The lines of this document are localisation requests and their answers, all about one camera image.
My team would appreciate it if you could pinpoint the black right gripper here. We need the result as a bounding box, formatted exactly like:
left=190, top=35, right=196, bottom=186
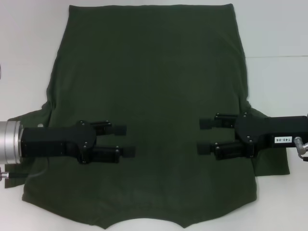
left=196, top=112, right=308, bottom=161

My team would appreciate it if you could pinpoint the dark green t-shirt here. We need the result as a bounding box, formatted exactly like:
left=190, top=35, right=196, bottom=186
left=3, top=3, right=291, bottom=217

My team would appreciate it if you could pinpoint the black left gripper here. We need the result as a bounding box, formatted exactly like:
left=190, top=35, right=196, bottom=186
left=21, top=119, right=136, bottom=166

